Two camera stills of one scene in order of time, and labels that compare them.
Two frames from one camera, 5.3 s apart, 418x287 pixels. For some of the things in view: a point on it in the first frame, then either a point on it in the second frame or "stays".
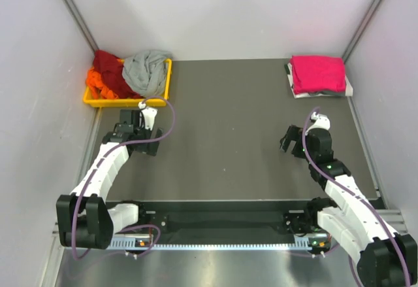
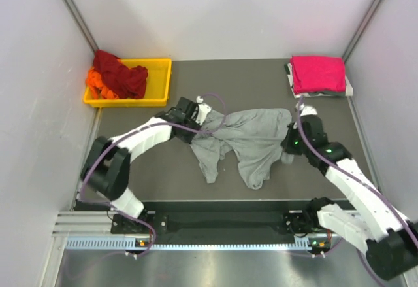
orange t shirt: x=95 y=85 stays
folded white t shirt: x=347 y=92 stays
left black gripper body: x=149 y=148 → x=191 y=123
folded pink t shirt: x=317 y=74 stays
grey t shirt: x=145 y=72 → x=255 y=136
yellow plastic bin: x=151 y=101 stays
